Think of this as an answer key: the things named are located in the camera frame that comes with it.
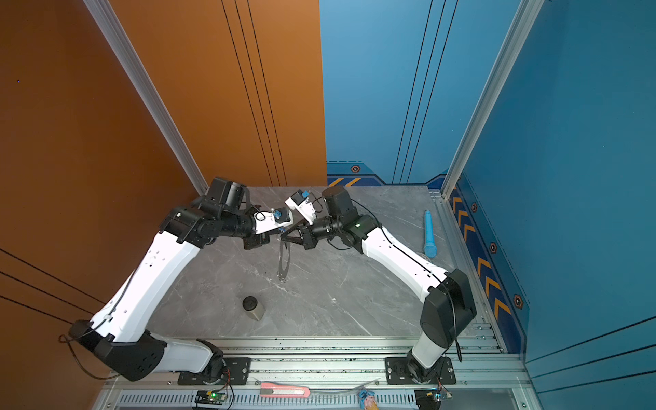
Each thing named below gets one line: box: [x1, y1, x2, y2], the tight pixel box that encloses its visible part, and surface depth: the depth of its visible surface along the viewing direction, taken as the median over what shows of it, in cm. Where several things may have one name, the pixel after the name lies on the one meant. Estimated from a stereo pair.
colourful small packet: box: [358, 388, 380, 410], surface depth 68 cm
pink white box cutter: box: [259, 382, 311, 399], surface depth 71 cm
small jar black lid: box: [242, 295, 266, 322], surface depth 79 cm
